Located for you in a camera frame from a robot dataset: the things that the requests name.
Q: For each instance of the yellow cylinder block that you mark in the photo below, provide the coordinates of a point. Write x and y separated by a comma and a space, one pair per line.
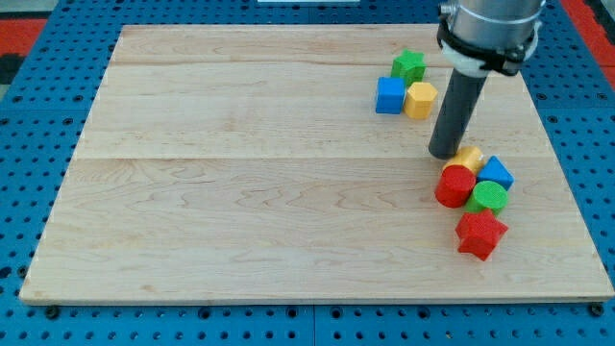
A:
470, 157

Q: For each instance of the green star block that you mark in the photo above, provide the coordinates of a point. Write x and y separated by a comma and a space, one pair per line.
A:
409, 66

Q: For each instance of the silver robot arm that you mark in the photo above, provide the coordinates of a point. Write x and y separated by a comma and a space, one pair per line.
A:
479, 37

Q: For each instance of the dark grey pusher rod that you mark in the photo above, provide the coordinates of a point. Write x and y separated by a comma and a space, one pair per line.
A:
460, 99

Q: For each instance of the yellow hexagon block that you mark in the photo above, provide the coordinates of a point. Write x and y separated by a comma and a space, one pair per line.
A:
420, 98

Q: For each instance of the wooden board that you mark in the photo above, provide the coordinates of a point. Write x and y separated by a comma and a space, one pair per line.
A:
246, 165

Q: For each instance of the red star block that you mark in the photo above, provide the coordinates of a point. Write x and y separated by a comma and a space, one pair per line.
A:
479, 233

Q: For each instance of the blue triangle block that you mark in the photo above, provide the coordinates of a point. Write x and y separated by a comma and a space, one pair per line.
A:
495, 171

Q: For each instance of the blue cube block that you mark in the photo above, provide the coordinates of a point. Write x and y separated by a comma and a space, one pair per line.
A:
390, 95

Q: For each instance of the green cylinder block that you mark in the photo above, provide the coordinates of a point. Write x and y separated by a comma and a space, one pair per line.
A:
487, 195

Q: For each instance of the red cylinder block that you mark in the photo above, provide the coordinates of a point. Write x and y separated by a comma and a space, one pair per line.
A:
455, 186

